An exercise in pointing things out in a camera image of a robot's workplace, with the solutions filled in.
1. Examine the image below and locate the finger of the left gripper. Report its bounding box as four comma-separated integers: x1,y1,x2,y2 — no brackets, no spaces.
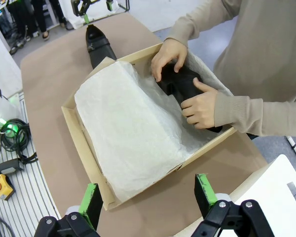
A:
85,0,95,25
73,0,87,25

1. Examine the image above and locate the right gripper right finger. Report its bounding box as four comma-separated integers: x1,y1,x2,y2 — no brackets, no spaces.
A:
194,173,274,237

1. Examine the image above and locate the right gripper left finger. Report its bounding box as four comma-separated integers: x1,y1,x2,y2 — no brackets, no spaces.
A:
36,183,104,237

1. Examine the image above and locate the black leather shoe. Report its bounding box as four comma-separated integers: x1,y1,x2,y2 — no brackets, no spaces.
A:
85,24,118,70
155,63,223,134

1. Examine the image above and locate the person's right forearm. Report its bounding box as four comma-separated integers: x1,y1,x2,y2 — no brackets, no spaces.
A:
164,0,240,49

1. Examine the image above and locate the person's left forearm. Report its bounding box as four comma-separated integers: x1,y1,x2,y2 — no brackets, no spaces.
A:
214,91,296,137

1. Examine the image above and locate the cardboard shoe box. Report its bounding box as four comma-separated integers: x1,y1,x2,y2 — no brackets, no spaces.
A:
61,43,237,211

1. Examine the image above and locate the person's left hand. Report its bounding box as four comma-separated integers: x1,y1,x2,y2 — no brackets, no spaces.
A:
180,78,219,129

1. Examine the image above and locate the person's right hand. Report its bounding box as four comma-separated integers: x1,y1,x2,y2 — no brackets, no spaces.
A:
150,38,188,83

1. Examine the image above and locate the person in dark trousers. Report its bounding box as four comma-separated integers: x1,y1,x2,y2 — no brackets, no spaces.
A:
49,0,68,28
31,0,51,41

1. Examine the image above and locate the yellow emergency stop button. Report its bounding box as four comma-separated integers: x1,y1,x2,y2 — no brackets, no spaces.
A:
0,174,15,201

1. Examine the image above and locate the white tissue paper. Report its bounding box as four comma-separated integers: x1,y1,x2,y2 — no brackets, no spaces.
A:
74,50,234,202

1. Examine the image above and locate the grey handheld controller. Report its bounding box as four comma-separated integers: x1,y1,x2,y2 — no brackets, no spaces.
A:
0,158,25,177

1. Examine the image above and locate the person in beige sweater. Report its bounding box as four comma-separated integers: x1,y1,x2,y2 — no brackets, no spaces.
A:
187,0,296,104

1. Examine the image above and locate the black cable bundle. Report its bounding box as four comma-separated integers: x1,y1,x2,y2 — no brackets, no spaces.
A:
0,118,39,165

